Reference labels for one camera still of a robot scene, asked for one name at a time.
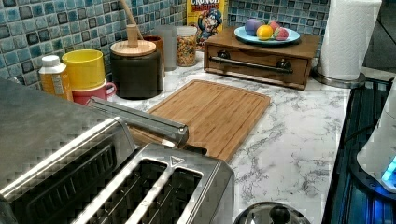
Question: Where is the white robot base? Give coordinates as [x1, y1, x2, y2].
[351, 80, 396, 200]

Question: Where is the silver toaster oven body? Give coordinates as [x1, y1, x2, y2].
[0, 80, 134, 224]

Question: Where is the bamboo cutting board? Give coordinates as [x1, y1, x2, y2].
[148, 79, 271, 161]

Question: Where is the dark canister with wooden lid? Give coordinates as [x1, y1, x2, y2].
[110, 24, 163, 99]

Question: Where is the glass jar of cereal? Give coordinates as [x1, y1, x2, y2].
[177, 26, 197, 66]

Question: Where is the silver two-slot toaster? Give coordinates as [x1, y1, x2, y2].
[72, 144, 234, 224]

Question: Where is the brown utensil crock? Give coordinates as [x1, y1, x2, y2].
[144, 35, 165, 77]

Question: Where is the frosted clear container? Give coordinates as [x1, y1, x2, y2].
[154, 25, 177, 71]

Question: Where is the light blue plate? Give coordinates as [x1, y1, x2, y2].
[233, 25, 302, 47]

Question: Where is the yellow cereal box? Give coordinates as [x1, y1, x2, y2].
[186, 0, 228, 50]

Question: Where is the wooden drawer box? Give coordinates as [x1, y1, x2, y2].
[204, 27, 320, 90]

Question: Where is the purple toy fruit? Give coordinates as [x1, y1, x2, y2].
[245, 19, 264, 35]

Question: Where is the orange toy fruit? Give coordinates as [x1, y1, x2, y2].
[256, 25, 274, 41]

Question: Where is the red toy strawberry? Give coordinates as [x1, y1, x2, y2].
[273, 27, 289, 41]

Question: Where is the pink toy fruit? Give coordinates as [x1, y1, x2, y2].
[268, 21, 280, 31]

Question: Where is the pink mug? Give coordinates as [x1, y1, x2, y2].
[72, 80, 117, 105]

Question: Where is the yellow mug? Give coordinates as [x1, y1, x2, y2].
[62, 49, 105, 90]

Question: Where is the shiny metal pot lid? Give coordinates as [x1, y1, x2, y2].
[233, 202, 311, 224]

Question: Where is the metal paper towel holder base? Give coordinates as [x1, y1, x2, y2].
[311, 66, 366, 89]

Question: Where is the orange bottle white cap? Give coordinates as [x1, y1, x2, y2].
[38, 55, 73, 101]

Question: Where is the white paper towel roll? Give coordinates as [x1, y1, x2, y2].
[320, 0, 382, 80]

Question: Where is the wooden utensil handle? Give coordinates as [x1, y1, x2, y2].
[120, 0, 144, 40]

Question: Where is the black cable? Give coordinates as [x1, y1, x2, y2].
[342, 123, 377, 147]

